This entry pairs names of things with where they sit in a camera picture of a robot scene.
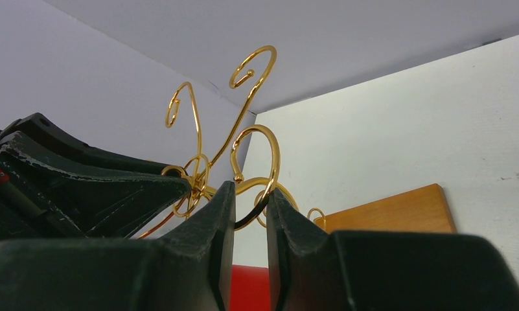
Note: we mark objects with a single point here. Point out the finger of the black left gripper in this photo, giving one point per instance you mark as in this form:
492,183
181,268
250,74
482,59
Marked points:
44,132
46,195

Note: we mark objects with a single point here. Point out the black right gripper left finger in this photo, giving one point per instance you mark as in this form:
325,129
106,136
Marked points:
189,268

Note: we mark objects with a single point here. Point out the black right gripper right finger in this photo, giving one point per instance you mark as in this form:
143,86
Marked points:
377,270

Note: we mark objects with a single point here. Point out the red plastic goblet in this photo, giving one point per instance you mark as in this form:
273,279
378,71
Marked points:
250,289

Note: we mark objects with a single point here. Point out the gold spiral rack wooden base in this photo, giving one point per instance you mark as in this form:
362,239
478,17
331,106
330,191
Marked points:
255,159

